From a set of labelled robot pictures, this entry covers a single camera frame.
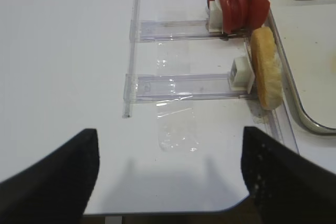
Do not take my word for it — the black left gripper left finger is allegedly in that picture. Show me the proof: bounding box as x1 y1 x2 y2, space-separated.
1 129 100 223

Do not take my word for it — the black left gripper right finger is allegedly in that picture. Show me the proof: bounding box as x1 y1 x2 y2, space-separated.
240 126 335 223

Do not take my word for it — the white tomato pusher block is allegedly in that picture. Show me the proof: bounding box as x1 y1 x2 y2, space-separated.
207 1 223 33

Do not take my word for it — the inner red tomato slice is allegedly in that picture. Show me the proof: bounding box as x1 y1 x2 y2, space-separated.
246 0 270 30

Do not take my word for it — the red tomato slice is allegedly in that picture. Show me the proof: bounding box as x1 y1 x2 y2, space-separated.
246 0 270 30
207 0 248 34

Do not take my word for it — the outer red tomato slice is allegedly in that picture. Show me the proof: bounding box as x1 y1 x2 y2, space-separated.
207 0 248 34

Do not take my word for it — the clear left inner strip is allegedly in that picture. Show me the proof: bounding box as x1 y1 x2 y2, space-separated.
228 0 299 154

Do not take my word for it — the clear strip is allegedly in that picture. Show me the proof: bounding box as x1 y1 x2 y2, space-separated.
228 0 299 154
122 0 141 119

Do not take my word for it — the clear left outer strip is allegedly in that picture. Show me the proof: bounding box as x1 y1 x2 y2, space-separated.
122 0 141 119

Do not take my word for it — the white bun pusher block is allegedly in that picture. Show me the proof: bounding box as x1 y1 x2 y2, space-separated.
228 56 255 94

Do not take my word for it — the clear tape patch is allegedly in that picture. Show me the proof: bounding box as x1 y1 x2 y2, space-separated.
156 100 199 152

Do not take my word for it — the left bun half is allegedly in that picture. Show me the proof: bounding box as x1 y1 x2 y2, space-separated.
250 27 282 110

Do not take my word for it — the metal serving tray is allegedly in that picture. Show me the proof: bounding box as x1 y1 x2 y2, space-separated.
269 0 335 134

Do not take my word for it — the clear bun track rail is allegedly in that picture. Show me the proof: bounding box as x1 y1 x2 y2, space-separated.
123 73 257 103

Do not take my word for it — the clear tomato track rail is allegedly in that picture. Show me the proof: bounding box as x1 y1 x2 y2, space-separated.
136 20 249 42

